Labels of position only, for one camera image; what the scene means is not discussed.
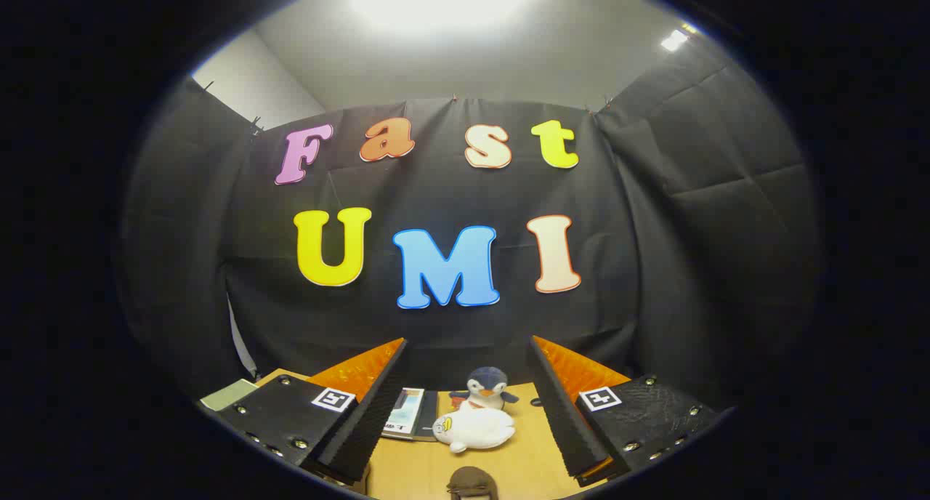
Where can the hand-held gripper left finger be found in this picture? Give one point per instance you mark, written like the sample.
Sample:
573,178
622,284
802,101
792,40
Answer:
378,420

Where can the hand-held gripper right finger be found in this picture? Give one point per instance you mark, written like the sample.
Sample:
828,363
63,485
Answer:
563,420

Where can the green fabric storage box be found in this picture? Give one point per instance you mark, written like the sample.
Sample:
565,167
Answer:
229,394

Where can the pale cover book black title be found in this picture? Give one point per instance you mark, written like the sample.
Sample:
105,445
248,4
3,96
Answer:
403,413

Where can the dark cover book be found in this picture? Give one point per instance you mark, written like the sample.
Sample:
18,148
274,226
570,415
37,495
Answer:
430,413

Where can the penguin plush toy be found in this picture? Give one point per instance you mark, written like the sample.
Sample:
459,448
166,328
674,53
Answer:
485,385

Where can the white duck plush toy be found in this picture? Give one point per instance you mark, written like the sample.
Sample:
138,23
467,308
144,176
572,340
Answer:
476,429

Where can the small ceiling light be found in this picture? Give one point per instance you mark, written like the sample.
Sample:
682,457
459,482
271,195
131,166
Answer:
674,40

